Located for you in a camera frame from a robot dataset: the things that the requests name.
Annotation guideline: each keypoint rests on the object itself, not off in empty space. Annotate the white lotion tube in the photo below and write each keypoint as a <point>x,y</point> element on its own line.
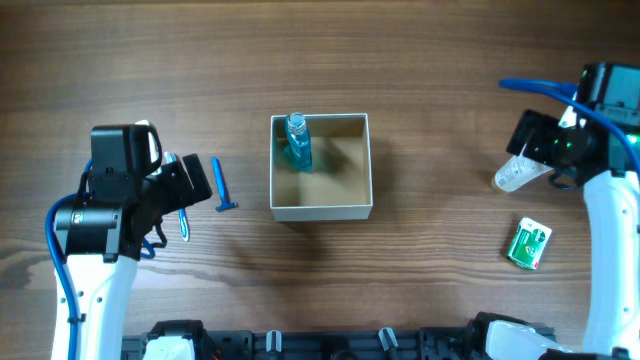
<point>516,172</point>

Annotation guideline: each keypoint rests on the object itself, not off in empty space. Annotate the blue mouthwash bottle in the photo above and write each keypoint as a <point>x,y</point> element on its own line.
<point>299,141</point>

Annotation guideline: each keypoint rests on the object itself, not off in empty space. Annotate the blue disposable razor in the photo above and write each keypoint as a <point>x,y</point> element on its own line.
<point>226,203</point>

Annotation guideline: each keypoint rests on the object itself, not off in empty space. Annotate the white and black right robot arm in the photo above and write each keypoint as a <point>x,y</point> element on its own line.
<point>608,104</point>

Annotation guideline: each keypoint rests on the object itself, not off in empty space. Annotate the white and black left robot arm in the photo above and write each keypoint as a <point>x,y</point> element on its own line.
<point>98,235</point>

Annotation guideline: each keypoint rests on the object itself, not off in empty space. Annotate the white cardboard box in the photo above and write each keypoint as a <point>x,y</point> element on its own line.
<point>340,185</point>

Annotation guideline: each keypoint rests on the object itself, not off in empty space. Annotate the blue and white toothbrush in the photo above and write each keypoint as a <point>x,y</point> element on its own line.
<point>171,157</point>

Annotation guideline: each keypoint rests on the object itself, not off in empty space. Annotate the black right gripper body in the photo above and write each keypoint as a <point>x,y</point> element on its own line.
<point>528,138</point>

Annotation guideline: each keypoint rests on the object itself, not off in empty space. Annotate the green soap box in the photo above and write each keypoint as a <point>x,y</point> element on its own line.
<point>528,243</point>

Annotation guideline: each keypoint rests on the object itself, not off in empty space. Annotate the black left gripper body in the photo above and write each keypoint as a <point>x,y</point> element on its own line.
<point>176,183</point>

